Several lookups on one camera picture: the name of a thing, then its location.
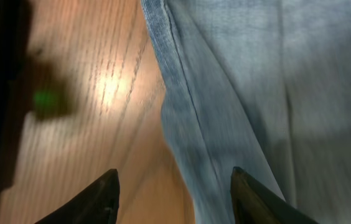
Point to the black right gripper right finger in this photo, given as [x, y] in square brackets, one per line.
[253, 203]

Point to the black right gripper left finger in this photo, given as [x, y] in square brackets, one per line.
[96, 204]

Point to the light blue denim jeans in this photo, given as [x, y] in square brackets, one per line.
[264, 85]

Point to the black rail with green clips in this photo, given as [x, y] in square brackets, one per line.
[27, 84]

